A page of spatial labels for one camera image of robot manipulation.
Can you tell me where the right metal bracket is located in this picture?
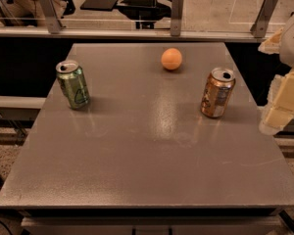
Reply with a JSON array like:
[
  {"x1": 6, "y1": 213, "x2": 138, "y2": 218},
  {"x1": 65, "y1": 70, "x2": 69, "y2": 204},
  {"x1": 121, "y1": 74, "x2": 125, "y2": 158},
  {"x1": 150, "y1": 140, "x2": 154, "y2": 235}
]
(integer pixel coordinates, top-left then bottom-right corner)
[{"x1": 250, "y1": 0, "x2": 278, "y2": 38}]

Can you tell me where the left metal bracket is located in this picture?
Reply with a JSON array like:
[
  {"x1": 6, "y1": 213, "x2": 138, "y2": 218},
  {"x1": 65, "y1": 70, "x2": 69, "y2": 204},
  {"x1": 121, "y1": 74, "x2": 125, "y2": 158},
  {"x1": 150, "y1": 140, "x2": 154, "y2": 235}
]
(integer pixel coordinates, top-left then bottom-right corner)
[{"x1": 39, "y1": 0, "x2": 62, "y2": 34}]

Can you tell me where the black office chair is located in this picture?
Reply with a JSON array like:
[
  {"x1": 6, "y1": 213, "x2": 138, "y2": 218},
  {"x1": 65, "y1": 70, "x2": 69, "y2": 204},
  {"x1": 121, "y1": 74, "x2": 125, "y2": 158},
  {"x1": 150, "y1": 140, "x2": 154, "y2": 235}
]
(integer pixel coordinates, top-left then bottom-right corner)
[{"x1": 116, "y1": 0, "x2": 172, "y2": 29}]

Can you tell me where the black flat panel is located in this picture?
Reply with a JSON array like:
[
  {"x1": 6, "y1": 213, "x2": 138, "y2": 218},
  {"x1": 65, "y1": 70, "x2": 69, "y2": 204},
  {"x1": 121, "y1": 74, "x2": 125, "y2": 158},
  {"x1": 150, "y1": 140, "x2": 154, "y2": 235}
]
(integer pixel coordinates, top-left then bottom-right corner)
[{"x1": 80, "y1": 0, "x2": 119, "y2": 11}]

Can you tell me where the middle metal bracket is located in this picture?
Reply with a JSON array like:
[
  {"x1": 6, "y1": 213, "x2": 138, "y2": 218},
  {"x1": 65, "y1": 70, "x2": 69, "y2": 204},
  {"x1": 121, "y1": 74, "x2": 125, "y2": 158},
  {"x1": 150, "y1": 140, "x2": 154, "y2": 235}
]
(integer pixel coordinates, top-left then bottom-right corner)
[{"x1": 171, "y1": 0, "x2": 184, "y2": 36}]

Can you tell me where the green soda can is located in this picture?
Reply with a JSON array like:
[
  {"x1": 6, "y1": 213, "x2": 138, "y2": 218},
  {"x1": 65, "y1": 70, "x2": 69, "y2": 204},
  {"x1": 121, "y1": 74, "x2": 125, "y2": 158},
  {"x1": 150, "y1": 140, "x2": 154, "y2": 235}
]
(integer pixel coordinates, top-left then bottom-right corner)
[{"x1": 56, "y1": 60, "x2": 90, "y2": 110}]

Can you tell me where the orange fruit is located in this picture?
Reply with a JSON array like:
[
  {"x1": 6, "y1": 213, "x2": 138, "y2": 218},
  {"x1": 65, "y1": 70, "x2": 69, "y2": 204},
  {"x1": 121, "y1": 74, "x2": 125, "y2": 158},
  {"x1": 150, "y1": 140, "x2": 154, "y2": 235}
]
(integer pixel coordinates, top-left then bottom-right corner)
[{"x1": 161, "y1": 48, "x2": 182, "y2": 71}]

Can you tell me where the orange-brown soda can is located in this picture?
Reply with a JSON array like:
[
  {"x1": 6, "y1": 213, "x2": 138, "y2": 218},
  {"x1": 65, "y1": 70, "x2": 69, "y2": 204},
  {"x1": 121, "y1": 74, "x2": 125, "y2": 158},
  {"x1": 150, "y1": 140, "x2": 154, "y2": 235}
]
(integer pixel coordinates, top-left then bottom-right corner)
[{"x1": 200, "y1": 67, "x2": 236, "y2": 118}]

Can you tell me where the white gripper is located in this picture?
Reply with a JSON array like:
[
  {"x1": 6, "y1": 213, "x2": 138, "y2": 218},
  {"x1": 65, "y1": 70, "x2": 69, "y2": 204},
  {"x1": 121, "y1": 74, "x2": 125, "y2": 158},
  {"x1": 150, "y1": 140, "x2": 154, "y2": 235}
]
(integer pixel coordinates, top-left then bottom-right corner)
[{"x1": 258, "y1": 14, "x2": 294, "y2": 135}]

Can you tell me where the metal bracket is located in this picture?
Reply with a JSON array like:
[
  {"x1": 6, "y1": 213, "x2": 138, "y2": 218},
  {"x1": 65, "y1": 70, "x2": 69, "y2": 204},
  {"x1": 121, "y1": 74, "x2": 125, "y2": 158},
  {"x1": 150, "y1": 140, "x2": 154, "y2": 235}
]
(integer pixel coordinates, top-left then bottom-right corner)
[
  {"x1": 171, "y1": 0, "x2": 184, "y2": 36},
  {"x1": 39, "y1": 0, "x2": 62, "y2": 34},
  {"x1": 250, "y1": 0, "x2": 278, "y2": 38}
]

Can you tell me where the metal rail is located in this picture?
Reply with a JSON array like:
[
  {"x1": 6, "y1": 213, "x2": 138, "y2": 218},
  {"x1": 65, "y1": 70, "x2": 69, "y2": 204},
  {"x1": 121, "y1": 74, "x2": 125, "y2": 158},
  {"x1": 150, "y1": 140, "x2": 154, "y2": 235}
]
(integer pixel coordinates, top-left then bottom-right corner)
[{"x1": 0, "y1": 27, "x2": 271, "y2": 43}]

